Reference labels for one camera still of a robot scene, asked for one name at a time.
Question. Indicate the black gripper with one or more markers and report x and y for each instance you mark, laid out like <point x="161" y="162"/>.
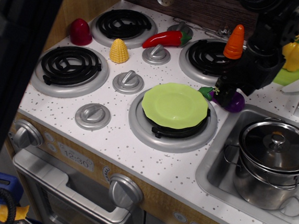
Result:
<point x="256" y="69"/>

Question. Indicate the purple toy eggplant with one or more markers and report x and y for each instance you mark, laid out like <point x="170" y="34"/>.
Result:
<point x="237" y="104"/>

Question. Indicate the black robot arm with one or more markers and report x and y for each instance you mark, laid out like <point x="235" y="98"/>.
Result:
<point x="276" y="26"/>

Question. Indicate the light green plastic plate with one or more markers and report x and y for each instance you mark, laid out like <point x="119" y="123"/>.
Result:
<point x="175" y="106"/>

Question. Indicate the back right black burner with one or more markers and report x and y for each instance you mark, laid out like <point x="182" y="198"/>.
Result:
<point x="203" y="61"/>

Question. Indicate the black burner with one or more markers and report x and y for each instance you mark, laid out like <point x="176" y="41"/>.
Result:
<point x="143" y="130"/>
<point x="69" y="71"/>
<point x="203" y="61"/>
<point x="133" y="27"/>

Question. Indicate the orange toy carrot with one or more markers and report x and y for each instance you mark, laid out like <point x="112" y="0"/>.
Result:
<point x="234" y="46"/>

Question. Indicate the green cutting board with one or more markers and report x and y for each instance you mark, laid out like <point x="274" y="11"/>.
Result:
<point x="285" y="77"/>

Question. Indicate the white toy knife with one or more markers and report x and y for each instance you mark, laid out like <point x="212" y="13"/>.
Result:
<point x="291" y="88"/>

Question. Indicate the red toy chili pepper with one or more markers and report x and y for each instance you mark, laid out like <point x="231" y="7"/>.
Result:
<point x="168" y="38"/>

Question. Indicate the silver stove knob back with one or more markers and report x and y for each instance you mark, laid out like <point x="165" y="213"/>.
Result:
<point x="182" y="26"/>

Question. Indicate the silver stove knob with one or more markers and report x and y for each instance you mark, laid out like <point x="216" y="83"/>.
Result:
<point x="92" y="116"/>
<point x="128" y="83"/>
<point x="156" y="55"/>
<point x="182" y="26"/>

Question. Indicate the silver stove knob upper middle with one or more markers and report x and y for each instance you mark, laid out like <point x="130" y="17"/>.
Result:
<point x="156" y="55"/>

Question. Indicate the yellow toy bell pepper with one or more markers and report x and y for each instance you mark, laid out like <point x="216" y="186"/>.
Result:
<point x="291" y="54"/>

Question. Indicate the steel pot with lid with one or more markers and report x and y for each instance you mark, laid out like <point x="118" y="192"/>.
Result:
<point x="267" y="168"/>

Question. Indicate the front right black burner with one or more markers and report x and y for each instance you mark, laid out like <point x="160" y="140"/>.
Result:
<point x="143" y="130"/>

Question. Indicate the silver sink basin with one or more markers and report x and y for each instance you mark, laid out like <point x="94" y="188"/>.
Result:
<point x="215" y="175"/>

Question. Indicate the silver stove knob centre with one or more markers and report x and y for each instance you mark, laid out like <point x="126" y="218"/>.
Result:
<point x="128" y="83"/>

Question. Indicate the back left black burner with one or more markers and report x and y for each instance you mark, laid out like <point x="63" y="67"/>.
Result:
<point x="133" y="27"/>

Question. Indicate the yellow toy corn cob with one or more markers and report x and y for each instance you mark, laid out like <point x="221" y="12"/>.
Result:
<point x="119" y="52"/>

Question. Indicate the silver stove knob front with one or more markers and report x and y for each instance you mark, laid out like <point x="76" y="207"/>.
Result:
<point x="92" y="116"/>

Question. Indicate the right oven dial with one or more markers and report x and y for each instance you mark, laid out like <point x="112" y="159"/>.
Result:
<point x="124" y="192"/>

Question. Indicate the oven dial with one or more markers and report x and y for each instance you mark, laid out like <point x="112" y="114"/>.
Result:
<point x="124" y="192"/>
<point x="26" y="135"/>

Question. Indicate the dark red toy fruit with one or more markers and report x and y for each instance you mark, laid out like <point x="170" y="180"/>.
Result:
<point x="79" y="32"/>

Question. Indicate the front left black burner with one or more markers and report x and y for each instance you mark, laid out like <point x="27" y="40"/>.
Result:
<point x="69" y="71"/>

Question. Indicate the oven clock display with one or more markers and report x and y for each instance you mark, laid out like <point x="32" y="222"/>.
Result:
<point x="77" y="157"/>

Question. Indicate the left oven dial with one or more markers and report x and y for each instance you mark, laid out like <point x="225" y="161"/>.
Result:
<point x="26" y="135"/>

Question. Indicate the blue clamp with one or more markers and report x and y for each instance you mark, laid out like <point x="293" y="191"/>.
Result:
<point x="10" y="189"/>

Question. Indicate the silver oven door handle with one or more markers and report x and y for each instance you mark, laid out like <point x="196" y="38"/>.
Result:
<point x="64" y="202"/>

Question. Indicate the black camera frame post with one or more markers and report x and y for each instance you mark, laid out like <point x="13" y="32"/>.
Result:
<point x="24" y="28"/>

